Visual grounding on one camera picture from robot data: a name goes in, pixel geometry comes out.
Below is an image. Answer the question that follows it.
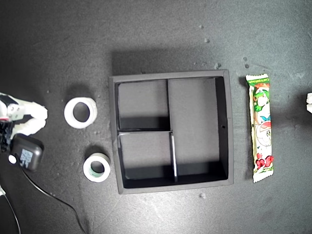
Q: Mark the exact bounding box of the large white tape roll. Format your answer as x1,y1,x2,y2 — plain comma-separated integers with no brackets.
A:
63,97,98,129

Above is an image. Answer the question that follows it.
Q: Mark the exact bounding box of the green printed snack bar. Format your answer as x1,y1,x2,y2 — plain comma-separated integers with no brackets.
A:
245,74,275,183

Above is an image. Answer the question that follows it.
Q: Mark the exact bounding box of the small white tape roll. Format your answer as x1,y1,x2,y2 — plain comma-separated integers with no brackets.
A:
82,152,111,182

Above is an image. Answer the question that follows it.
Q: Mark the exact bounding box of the black compartment tray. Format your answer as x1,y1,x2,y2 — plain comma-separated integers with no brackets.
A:
108,69,234,195

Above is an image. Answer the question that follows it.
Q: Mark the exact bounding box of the black camera cable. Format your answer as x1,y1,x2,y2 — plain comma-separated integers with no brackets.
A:
13,158,87,234

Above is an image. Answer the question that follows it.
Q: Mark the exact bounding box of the thin black cable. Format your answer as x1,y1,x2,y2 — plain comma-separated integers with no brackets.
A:
0,191,22,234

